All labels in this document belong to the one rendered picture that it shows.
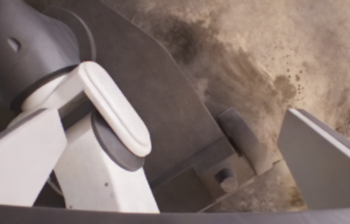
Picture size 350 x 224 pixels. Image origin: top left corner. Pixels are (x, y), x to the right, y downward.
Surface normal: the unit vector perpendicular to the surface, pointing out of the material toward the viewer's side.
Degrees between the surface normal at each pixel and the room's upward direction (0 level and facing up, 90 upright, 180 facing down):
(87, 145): 26
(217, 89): 0
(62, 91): 0
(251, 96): 0
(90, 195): 40
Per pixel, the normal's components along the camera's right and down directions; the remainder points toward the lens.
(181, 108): -0.02, 0.20
